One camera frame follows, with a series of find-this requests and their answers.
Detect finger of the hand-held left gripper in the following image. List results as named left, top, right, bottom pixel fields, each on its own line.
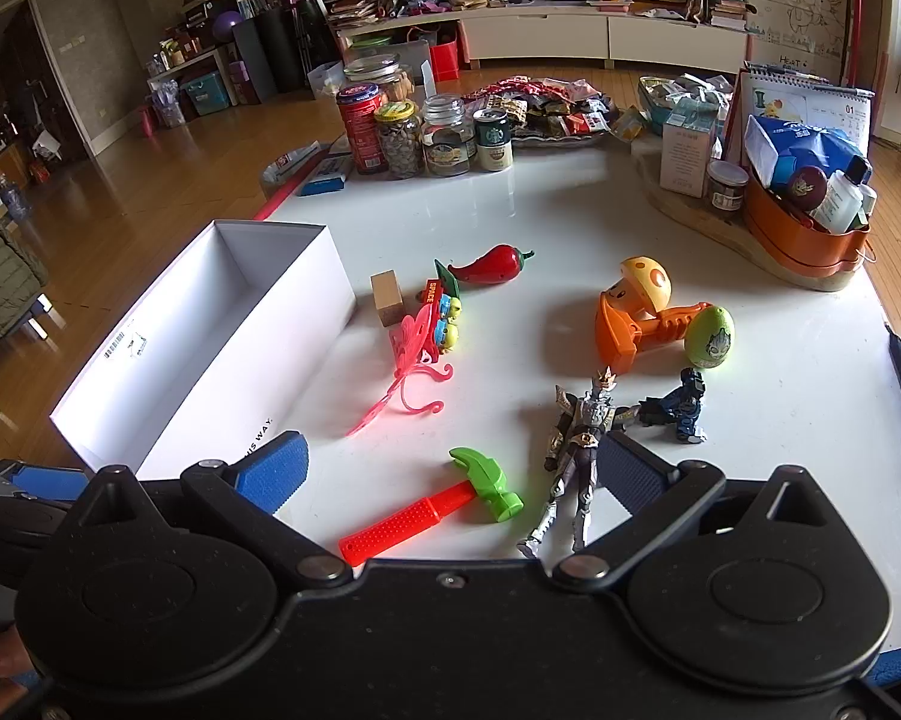
left=0, top=448, right=95, bottom=500

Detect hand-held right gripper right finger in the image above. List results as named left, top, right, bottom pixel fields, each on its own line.
left=551, top=431, right=860, bottom=590

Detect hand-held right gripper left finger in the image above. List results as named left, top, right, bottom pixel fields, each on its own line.
left=49, top=431, right=354, bottom=590

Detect silver armored action figure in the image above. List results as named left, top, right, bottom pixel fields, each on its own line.
left=516, top=366, right=642, bottom=560

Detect dark blue robot figure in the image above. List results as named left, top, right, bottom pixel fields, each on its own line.
left=637, top=367, right=710, bottom=445

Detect orange toy axe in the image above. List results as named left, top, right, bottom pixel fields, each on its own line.
left=594, top=289, right=714, bottom=376

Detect green egg toy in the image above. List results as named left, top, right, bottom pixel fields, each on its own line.
left=683, top=304, right=737, bottom=370

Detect toy hammer green head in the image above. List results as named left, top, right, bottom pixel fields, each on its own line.
left=337, top=448, right=525, bottom=567

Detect white cardboard box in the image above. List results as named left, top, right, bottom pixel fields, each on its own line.
left=49, top=220, right=357, bottom=481

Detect pink plastic butterfly toy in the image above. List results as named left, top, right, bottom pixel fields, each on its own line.
left=345, top=307, right=455, bottom=440

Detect yellow mushroom toy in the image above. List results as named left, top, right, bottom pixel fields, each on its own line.
left=606, top=255, right=672, bottom=316

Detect small wooden block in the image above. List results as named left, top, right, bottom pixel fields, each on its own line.
left=370, top=270, right=406, bottom=327

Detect red toy train green aliens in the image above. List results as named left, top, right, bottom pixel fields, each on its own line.
left=418, top=277, right=466, bottom=353

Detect red chili pepper toy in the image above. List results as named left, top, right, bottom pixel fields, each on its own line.
left=433, top=244, right=535, bottom=301

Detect person's left hand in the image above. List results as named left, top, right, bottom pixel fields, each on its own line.
left=0, top=624, right=31, bottom=691

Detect olive green puffer jacket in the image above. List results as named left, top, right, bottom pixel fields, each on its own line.
left=0, top=195, right=50, bottom=383

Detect wooden board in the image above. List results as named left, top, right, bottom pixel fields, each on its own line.
left=630, top=135, right=867, bottom=292

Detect orange basket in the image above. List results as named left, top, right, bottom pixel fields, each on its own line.
left=743, top=165, right=872, bottom=278

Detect large water bottle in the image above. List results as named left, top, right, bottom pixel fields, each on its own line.
left=0, top=176, right=31, bottom=222

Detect small dark jar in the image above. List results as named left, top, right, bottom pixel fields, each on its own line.
left=705, top=160, right=750, bottom=211

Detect tall white carton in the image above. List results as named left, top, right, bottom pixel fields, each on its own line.
left=660, top=120, right=722, bottom=198

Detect white bottle black cap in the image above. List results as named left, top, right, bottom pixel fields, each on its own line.
left=812, top=155, right=872, bottom=233

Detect nut jar yellow lid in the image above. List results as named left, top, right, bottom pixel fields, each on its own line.
left=373, top=100, right=425, bottom=179

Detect tall red can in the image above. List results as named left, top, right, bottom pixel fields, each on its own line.
left=336, top=82, right=387, bottom=173

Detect green white coffee can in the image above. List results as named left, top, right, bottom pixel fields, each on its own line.
left=472, top=109, right=515, bottom=172

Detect blue bag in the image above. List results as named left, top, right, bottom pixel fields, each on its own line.
left=745, top=114, right=860, bottom=188

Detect teal tin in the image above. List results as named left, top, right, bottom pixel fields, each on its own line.
left=637, top=75, right=737, bottom=136

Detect tray of snack packets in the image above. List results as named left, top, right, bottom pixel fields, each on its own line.
left=461, top=77, right=620, bottom=145

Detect glass jar clear lid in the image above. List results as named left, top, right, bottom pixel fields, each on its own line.
left=422, top=94, right=472, bottom=177

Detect teal storage box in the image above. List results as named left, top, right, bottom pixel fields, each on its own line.
left=181, top=71, right=230, bottom=117

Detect white storage bin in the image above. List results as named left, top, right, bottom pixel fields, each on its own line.
left=307, top=60, right=346, bottom=98

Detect desk calendar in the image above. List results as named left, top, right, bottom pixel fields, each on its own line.
left=735, top=64, right=875, bottom=166

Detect large glass jar silver lid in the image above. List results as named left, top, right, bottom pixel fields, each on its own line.
left=343, top=52, right=414, bottom=102

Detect white side table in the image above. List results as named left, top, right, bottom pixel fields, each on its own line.
left=146, top=45, right=230, bottom=128

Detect red box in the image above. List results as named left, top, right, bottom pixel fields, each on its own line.
left=429, top=41, right=462, bottom=82

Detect long white low cabinet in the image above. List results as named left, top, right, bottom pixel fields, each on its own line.
left=330, top=4, right=752, bottom=68

